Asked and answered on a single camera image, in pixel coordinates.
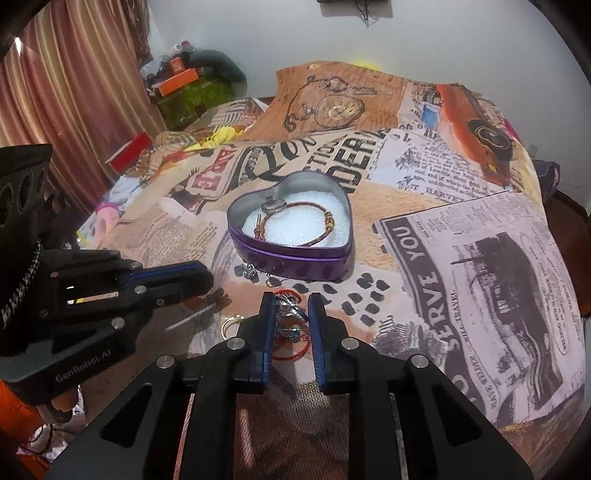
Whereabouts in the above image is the green box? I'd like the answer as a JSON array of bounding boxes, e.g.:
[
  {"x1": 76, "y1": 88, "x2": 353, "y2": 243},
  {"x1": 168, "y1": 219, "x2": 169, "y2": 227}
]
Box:
[{"x1": 154, "y1": 76, "x2": 232, "y2": 131}]

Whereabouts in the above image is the braided bracelet with metal charm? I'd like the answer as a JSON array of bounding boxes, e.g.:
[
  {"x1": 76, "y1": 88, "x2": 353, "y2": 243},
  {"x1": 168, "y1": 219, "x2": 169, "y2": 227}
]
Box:
[{"x1": 253, "y1": 198, "x2": 335, "y2": 247}]

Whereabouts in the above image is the purple cloth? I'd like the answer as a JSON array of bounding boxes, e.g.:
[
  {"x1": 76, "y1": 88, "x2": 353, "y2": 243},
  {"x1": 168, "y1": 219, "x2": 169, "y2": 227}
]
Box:
[{"x1": 532, "y1": 158, "x2": 563, "y2": 202}]

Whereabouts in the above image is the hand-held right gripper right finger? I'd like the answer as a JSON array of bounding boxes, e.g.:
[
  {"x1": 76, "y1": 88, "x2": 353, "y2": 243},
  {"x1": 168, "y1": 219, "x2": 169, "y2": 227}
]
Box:
[{"x1": 307, "y1": 292, "x2": 533, "y2": 480}]

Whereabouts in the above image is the orange box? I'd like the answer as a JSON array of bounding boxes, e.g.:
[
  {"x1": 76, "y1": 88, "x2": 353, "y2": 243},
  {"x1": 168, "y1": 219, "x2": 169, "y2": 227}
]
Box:
[{"x1": 149, "y1": 67, "x2": 200, "y2": 99}]

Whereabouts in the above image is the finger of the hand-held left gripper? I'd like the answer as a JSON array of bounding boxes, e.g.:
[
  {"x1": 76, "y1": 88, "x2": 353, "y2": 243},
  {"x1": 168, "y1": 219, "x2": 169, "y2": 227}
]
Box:
[
  {"x1": 48, "y1": 270, "x2": 214, "y2": 334},
  {"x1": 44, "y1": 248, "x2": 204, "y2": 280}
]

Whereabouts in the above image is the silver charm jewelry piece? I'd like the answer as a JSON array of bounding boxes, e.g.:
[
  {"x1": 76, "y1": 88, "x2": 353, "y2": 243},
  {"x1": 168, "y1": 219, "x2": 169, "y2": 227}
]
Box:
[{"x1": 276, "y1": 296, "x2": 307, "y2": 321}]

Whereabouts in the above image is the pink cloth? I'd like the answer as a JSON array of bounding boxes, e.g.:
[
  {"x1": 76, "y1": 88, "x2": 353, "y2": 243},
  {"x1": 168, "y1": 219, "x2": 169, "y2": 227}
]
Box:
[{"x1": 93, "y1": 198, "x2": 122, "y2": 241}]

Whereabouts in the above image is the dark green bag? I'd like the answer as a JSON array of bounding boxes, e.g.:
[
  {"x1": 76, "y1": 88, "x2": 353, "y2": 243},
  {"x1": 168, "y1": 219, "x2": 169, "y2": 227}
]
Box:
[{"x1": 188, "y1": 48, "x2": 249, "y2": 95}]

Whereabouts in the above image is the yellow cloth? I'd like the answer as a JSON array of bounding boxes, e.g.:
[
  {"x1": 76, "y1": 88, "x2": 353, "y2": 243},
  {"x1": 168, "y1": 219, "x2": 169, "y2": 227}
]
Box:
[{"x1": 184, "y1": 124, "x2": 243, "y2": 152}]

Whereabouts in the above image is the braided cable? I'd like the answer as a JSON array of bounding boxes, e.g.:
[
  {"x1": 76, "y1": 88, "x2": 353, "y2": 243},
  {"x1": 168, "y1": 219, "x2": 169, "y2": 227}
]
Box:
[{"x1": 0, "y1": 237, "x2": 44, "y2": 329}]

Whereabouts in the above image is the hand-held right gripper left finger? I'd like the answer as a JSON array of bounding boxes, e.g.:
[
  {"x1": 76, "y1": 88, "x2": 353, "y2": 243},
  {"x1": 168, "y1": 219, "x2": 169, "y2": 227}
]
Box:
[{"x1": 46, "y1": 292, "x2": 278, "y2": 480}]

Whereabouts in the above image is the purple heart-shaped tin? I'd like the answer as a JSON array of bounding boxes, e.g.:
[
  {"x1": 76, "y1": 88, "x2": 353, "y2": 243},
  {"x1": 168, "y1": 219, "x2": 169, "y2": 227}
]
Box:
[{"x1": 226, "y1": 171, "x2": 355, "y2": 282}]

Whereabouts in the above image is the newspaper printed blanket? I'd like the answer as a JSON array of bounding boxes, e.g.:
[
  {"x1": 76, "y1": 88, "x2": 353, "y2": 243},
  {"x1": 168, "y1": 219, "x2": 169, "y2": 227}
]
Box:
[{"x1": 76, "y1": 59, "x2": 585, "y2": 432}]

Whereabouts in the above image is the white foam pad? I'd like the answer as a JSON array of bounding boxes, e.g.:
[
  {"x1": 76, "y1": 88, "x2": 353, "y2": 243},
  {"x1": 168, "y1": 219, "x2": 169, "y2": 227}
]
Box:
[{"x1": 241, "y1": 194, "x2": 348, "y2": 249}]

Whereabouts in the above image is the thin white stick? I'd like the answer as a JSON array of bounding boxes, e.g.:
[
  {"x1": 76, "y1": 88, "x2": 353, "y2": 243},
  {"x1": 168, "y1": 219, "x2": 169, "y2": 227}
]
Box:
[{"x1": 165, "y1": 308, "x2": 212, "y2": 331}]

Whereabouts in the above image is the red box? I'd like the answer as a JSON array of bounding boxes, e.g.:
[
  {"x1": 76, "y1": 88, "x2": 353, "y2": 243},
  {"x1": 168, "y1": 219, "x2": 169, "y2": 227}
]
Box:
[{"x1": 105, "y1": 131, "x2": 154, "y2": 172}]

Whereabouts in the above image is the red coil bracelet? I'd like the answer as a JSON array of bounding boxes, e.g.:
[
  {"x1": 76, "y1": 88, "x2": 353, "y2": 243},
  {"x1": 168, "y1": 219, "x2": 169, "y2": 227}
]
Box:
[{"x1": 271, "y1": 288, "x2": 311, "y2": 361}]

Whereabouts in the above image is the striped brown curtain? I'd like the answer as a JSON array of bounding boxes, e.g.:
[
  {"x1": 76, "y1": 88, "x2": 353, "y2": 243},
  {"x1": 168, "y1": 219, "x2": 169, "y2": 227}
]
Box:
[{"x1": 0, "y1": 0, "x2": 168, "y2": 210}]

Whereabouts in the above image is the gold ring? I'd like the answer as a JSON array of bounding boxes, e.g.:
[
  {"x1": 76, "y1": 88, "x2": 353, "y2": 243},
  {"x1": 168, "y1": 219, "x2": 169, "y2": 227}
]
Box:
[{"x1": 221, "y1": 314, "x2": 246, "y2": 341}]

